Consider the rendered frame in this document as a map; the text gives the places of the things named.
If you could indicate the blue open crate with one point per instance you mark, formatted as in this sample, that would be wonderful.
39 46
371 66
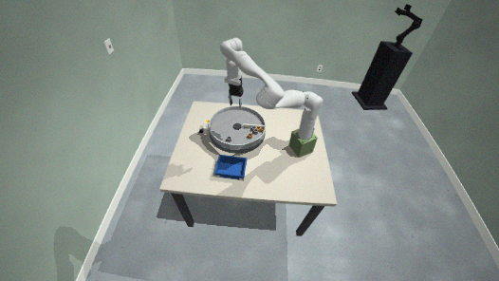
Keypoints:
231 167

